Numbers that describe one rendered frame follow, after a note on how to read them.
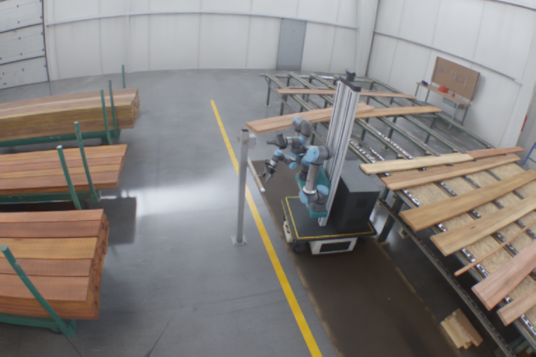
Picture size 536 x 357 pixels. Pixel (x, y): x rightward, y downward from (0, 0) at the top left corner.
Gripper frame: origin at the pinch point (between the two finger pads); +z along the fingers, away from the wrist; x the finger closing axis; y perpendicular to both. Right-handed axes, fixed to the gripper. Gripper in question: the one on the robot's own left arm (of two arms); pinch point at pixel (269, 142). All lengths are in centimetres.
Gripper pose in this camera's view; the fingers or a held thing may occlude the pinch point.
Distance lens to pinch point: 242.0
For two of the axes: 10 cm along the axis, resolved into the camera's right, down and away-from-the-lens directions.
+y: 2.1, -5.7, -7.9
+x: 2.3, 8.2, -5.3
